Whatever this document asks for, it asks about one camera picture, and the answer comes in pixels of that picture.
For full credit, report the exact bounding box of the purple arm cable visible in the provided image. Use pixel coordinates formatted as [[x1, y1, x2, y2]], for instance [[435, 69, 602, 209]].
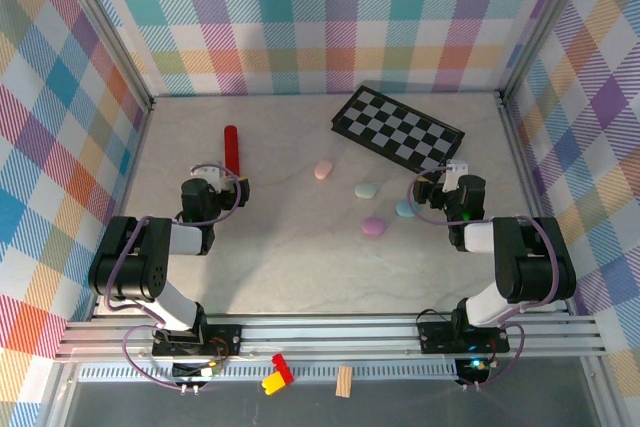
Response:
[[102, 161, 251, 391], [407, 166, 560, 391]]

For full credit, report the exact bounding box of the aluminium side rail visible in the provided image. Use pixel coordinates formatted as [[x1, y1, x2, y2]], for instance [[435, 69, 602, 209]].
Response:
[[497, 91, 576, 316], [87, 96, 156, 321]]

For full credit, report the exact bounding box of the small black electronics board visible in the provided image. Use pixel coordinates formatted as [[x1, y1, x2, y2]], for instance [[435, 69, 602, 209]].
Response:
[[453, 356, 491, 374], [171, 360, 225, 382]]

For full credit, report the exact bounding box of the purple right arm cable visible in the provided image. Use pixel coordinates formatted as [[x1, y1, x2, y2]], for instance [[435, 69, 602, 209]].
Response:
[[407, 166, 560, 391]]

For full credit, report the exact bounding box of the red toy brick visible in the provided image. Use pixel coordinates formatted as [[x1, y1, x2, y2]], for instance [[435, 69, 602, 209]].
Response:
[[271, 353, 296, 382]]

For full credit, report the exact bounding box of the black white chessboard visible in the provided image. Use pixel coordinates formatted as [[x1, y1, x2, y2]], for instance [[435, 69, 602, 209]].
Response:
[[330, 85, 466, 184]]

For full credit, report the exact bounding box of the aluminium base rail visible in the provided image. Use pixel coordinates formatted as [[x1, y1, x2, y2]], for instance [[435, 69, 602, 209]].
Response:
[[53, 313, 609, 363]]

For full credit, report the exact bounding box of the red microphone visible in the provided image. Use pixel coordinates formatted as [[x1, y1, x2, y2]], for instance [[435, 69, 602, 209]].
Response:
[[223, 125, 242, 178]]

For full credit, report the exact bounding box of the wooden block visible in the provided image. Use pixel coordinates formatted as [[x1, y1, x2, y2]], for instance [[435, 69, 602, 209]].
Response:
[[335, 365, 354, 400]]

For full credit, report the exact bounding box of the purple earbud charging case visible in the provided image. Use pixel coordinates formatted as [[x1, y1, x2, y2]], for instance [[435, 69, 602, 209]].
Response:
[[360, 216, 388, 238]]

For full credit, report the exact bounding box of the aluminium corner post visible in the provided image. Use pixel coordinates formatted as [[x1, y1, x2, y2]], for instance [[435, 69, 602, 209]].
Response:
[[49, 0, 156, 113], [497, 0, 604, 108]]

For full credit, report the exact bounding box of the white slotted cable duct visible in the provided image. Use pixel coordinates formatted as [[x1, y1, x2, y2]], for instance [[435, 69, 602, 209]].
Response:
[[78, 363, 461, 384]]

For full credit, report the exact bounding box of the yellow toy brick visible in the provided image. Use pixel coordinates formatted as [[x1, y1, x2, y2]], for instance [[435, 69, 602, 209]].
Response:
[[260, 371, 287, 396]]

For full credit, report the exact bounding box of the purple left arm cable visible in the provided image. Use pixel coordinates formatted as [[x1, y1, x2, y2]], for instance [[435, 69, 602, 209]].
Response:
[[102, 161, 251, 391]]

